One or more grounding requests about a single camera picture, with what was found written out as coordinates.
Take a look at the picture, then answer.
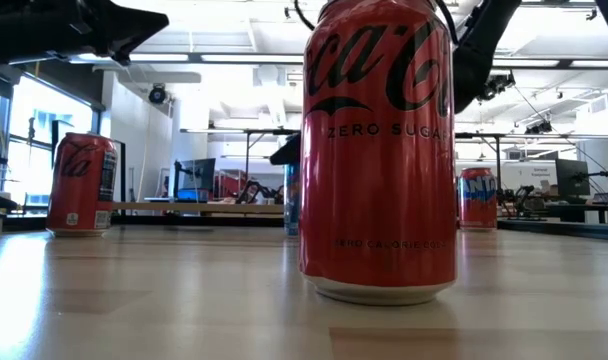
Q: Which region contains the red background equipment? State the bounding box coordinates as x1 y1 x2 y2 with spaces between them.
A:
212 169 248 202

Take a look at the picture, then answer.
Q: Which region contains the wooden shelf board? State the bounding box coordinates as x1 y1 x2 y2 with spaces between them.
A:
111 201 286 218

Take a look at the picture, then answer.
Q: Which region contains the red Coca-Cola Zero Sugar can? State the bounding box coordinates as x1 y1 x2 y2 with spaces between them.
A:
297 0 459 307

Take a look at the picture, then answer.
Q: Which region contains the red blue Fanta can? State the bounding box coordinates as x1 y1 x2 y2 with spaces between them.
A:
456 167 499 232

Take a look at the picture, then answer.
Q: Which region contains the dark workstation table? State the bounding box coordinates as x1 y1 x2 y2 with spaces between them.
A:
498 202 608 225

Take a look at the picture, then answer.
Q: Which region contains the long ceiling light strip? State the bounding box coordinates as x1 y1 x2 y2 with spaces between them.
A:
66 51 305 65
492 58 608 70

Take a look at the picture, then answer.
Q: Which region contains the computer monitor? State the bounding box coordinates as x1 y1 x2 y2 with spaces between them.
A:
176 157 218 204
555 158 592 198

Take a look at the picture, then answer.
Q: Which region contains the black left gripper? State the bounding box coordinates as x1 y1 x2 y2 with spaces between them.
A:
33 0 170 66

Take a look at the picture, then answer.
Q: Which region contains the black round security camera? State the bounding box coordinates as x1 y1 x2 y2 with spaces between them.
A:
147 83 169 106

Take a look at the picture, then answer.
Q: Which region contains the black ceiling spotlight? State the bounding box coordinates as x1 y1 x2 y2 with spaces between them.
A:
523 119 554 136
476 71 517 103

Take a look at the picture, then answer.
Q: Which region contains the blue silver Red Bull can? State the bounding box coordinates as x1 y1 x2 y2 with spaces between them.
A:
282 162 302 237

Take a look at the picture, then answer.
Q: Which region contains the black aluminium table frame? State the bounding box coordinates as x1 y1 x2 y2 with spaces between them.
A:
3 119 608 242

